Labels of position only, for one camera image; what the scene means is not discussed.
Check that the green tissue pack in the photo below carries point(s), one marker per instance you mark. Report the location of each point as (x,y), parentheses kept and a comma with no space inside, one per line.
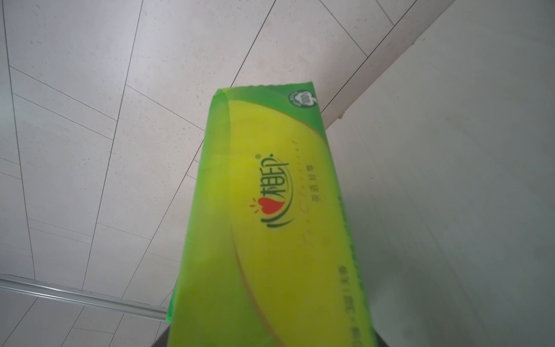
(268,258)

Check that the white two-tier shelf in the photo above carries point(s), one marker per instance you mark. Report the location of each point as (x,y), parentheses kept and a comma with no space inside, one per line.
(446,164)

